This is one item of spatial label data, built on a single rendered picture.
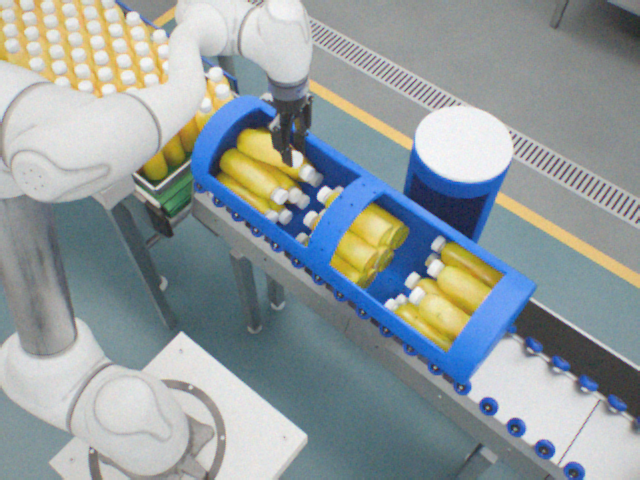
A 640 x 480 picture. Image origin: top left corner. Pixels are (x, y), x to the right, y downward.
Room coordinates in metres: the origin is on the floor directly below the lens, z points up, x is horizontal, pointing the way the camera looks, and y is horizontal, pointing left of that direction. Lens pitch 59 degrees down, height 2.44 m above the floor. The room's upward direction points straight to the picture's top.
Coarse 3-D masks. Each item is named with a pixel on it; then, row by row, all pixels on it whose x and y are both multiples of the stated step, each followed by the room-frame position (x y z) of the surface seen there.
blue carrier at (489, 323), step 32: (224, 128) 1.06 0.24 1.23; (192, 160) 1.03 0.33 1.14; (320, 160) 1.09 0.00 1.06; (224, 192) 0.94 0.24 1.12; (352, 192) 0.86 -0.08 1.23; (384, 192) 0.88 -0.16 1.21; (256, 224) 0.87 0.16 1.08; (288, 224) 0.95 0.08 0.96; (320, 224) 0.80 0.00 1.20; (416, 224) 0.88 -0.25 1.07; (320, 256) 0.74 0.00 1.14; (416, 256) 0.83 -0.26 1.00; (480, 256) 0.70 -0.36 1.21; (352, 288) 0.67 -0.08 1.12; (384, 288) 0.75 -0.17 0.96; (512, 288) 0.62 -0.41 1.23; (384, 320) 0.60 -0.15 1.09; (480, 320) 0.55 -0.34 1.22; (512, 320) 0.59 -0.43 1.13; (448, 352) 0.50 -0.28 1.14; (480, 352) 0.49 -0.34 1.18
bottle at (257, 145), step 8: (248, 128) 1.11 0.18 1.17; (240, 136) 1.08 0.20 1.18; (248, 136) 1.07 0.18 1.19; (256, 136) 1.06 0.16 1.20; (264, 136) 1.05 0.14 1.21; (240, 144) 1.06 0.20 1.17; (248, 144) 1.05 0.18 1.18; (256, 144) 1.03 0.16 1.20; (264, 144) 1.02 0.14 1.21; (240, 152) 1.06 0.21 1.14; (248, 152) 1.04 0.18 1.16; (256, 152) 1.02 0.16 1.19; (264, 152) 1.00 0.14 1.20; (272, 152) 0.99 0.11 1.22; (264, 160) 1.00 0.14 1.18; (272, 160) 0.98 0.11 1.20; (280, 160) 0.98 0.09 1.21
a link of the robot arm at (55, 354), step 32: (0, 64) 0.63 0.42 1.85; (0, 96) 0.56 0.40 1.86; (0, 160) 0.51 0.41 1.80; (0, 192) 0.52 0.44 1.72; (0, 224) 0.51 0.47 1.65; (32, 224) 0.52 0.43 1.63; (0, 256) 0.49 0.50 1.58; (32, 256) 0.49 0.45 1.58; (32, 288) 0.47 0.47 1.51; (64, 288) 0.50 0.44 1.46; (32, 320) 0.44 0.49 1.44; (64, 320) 0.46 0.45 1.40; (0, 352) 0.46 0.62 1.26; (32, 352) 0.42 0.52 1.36; (64, 352) 0.43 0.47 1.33; (96, 352) 0.45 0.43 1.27; (0, 384) 0.40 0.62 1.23; (32, 384) 0.38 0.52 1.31; (64, 384) 0.38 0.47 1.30; (64, 416) 0.34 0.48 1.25
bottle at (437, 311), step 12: (420, 300) 0.64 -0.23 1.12; (432, 300) 0.63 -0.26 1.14; (444, 300) 0.63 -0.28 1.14; (420, 312) 0.61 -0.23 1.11; (432, 312) 0.60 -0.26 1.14; (444, 312) 0.60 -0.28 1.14; (456, 312) 0.60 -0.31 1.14; (432, 324) 0.58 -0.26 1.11; (444, 324) 0.58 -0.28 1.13; (456, 324) 0.57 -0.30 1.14; (456, 336) 0.55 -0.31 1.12
